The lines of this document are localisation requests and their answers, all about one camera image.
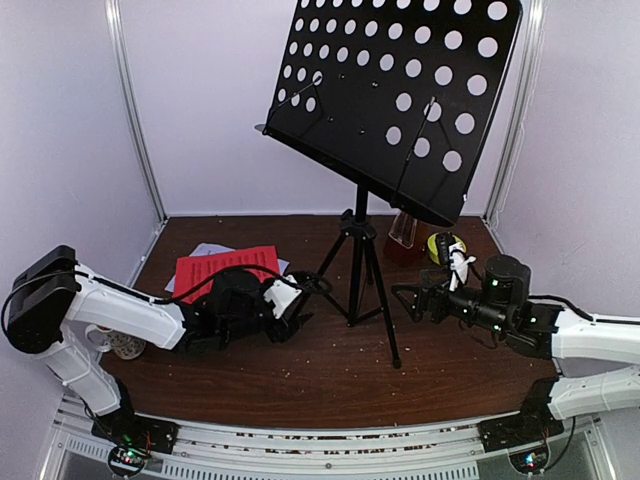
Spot yellow-green bowl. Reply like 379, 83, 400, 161
427, 231, 466, 267

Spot brown wooden metronome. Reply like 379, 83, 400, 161
383, 212, 429, 267

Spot white sheet music page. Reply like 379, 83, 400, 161
165, 243, 289, 293

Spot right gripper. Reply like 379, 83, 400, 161
390, 269, 510, 337

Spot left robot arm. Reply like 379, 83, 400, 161
1, 245, 332, 444

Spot patterned white mug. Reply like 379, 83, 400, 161
84, 324, 147, 361

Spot left aluminium corner post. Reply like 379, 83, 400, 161
104, 0, 168, 223

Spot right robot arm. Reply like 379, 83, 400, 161
392, 250, 639, 442

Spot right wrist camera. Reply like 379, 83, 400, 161
435, 232, 476, 292

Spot red sheet music page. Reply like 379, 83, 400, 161
173, 246, 282, 298

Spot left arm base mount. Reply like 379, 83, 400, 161
84, 398, 179, 479

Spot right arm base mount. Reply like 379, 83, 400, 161
477, 378, 565, 476

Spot black music stand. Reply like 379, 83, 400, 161
253, 0, 524, 370

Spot aluminium front frame rail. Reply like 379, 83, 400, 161
49, 394, 606, 480

